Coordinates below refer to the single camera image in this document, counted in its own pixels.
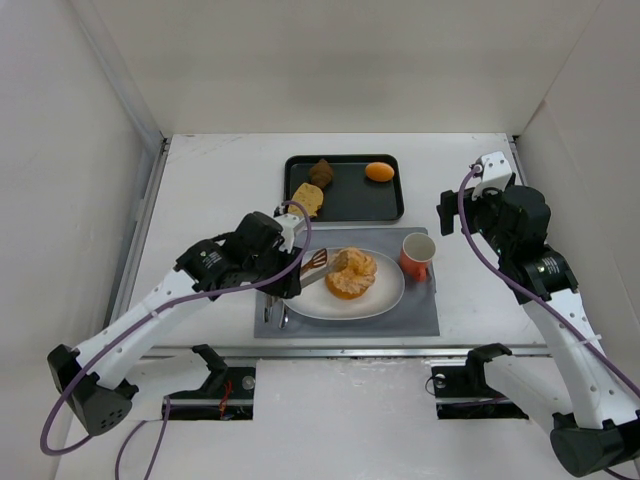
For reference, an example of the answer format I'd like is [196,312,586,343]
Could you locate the metal serving tongs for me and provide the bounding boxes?
[300,248,348,289]

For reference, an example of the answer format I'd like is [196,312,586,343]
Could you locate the large sugared orange bun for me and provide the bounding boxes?
[324,247,377,300]

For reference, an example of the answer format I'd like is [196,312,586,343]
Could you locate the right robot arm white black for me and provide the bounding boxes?
[437,183,639,477]

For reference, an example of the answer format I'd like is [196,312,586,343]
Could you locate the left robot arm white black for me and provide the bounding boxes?
[47,212,311,437]

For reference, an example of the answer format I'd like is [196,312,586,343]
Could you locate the yellow bread slice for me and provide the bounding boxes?
[292,183,324,218]

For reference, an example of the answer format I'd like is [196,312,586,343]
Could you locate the silver spoon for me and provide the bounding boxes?
[263,295,275,323]

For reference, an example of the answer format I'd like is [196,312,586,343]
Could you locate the orange mug white inside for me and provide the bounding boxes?
[399,232,436,282]

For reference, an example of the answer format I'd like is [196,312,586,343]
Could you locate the silver fork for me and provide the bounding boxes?
[278,299,288,329]

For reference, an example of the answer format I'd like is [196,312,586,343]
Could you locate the white oval plate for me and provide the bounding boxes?
[284,249,405,321]

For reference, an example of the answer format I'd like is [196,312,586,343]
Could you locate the black rectangular tray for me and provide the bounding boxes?
[284,154,405,223]

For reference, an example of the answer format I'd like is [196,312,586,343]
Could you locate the grey cloth placemat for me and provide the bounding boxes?
[254,227,440,339]

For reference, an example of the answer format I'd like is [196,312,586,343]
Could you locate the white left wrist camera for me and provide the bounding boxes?
[273,201,311,253]

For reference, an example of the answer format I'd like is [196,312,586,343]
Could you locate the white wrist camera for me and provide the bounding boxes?
[473,151,514,198]
[273,201,311,253]

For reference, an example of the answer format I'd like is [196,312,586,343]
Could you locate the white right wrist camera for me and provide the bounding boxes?
[473,151,514,198]

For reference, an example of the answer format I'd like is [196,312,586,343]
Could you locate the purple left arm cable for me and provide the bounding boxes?
[39,199,314,479]

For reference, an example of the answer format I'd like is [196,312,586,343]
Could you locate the metal rail table front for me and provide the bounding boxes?
[142,345,550,360]

